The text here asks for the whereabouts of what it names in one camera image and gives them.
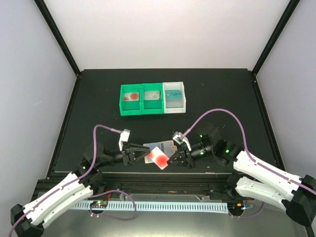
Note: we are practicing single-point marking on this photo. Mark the middle green bin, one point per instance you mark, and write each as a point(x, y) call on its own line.
point(155, 106)

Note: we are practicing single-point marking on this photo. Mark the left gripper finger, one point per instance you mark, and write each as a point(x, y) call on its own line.
point(138, 157)
point(137, 147)

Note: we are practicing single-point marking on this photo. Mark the green bin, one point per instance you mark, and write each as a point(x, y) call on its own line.
point(133, 108)
point(155, 106)

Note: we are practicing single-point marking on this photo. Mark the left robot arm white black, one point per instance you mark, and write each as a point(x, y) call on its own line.
point(83, 182)

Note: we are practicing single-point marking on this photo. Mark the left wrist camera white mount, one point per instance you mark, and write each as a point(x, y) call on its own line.
point(124, 136)

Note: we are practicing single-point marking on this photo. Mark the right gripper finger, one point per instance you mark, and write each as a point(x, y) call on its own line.
point(179, 161)
point(178, 155)

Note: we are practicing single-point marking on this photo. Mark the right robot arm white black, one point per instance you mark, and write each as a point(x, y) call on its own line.
point(253, 177)

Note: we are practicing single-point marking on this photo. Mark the small circuit board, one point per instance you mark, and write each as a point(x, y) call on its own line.
point(99, 204)
point(237, 206)

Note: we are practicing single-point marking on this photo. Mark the black frame post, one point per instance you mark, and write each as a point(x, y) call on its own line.
point(282, 22)
point(41, 5)

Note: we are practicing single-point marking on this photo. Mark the white bin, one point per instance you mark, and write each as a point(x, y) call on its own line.
point(174, 106)

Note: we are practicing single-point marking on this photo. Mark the left green bin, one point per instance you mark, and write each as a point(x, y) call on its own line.
point(133, 108)

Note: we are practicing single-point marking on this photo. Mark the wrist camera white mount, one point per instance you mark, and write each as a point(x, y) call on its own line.
point(179, 138)
point(124, 136)

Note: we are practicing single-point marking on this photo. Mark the red white card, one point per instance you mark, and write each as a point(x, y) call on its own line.
point(133, 96)
point(158, 157)

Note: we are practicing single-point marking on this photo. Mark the red white card in bin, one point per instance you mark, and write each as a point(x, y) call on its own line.
point(133, 96)

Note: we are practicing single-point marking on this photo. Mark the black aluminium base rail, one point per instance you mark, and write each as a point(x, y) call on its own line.
point(215, 186)

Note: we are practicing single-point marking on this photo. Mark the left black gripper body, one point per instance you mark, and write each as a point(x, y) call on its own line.
point(126, 154)

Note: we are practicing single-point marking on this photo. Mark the teal card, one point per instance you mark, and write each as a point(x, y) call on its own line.
point(173, 95)

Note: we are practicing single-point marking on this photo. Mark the white grey card in bin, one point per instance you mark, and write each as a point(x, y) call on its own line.
point(151, 95)

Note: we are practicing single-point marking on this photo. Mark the right small circuit board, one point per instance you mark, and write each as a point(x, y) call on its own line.
point(237, 206)

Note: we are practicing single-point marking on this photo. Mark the right black frame post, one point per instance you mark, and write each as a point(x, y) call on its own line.
point(282, 22)

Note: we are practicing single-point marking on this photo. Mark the left black frame post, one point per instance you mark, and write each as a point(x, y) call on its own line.
point(41, 5)

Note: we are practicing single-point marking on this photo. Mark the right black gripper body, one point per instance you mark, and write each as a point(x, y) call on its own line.
point(190, 160)

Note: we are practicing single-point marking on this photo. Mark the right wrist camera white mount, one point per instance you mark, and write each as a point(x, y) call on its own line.
point(179, 138)

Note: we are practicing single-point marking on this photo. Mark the left small circuit board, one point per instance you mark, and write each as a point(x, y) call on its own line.
point(99, 204)

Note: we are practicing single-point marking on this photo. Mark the white slotted cable duct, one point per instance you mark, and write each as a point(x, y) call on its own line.
point(155, 206)

